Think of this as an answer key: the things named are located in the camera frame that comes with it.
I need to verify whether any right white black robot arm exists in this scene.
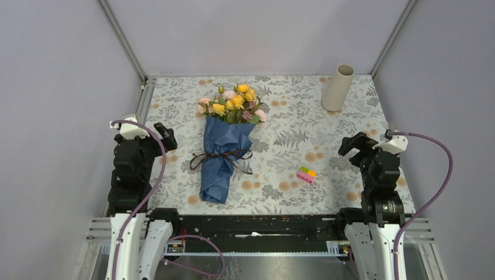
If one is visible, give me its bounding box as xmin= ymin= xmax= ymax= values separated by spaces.
xmin=332 ymin=132 xmax=407 ymax=279

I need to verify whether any beige cylindrical vase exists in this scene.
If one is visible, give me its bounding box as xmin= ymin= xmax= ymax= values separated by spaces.
xmin=321 ymin=65 xmax=354 ymax=111

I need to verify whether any white slotted cable duct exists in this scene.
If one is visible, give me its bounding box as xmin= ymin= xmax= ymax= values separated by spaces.
xmin=100 ymin=241 xmax=351 ymax=257

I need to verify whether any brown ribbon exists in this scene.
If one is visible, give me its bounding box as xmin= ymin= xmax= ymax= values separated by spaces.
xmin=189 ymin=149 xmax=253 ymax=177

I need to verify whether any left aluminium frame post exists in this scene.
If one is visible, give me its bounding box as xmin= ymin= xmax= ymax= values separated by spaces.
xmin=96 ymin=0 xmax=148 ymax=83

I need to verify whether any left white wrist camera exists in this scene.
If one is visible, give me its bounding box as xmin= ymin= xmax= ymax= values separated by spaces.
xmin=110 ymin=113 xmax=150 ymax=140

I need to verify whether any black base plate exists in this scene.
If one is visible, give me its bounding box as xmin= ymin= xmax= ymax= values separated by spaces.
xmin=165 ymin=215 xmax=349 ymax=254

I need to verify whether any artificial flower bunch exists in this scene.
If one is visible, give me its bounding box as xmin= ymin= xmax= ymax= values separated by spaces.
xmin=197 ymin=84 xmax=267 ymax=124

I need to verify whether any floral patterned table mat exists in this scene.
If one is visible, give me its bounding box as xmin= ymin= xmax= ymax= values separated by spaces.
xmin=146 ymin=75 xmax=417 ymax=216

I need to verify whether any blue wrapping paper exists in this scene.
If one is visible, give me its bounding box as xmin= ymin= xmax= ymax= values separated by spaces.
xmin=200 ymin=116 xmax=255 ymax=204

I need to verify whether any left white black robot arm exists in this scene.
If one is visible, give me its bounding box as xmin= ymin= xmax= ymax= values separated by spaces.
xmin=106 ymin=118 xmax=181 ymax=279

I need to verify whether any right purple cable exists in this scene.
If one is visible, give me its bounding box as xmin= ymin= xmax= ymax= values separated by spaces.
xmin=385 ymin=130 xmax=454 ymax=280

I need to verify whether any colourful toy brick block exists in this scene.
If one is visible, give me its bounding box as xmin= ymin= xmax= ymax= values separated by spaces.
xmin=296 ymin=166 xmax=317 ymax=184

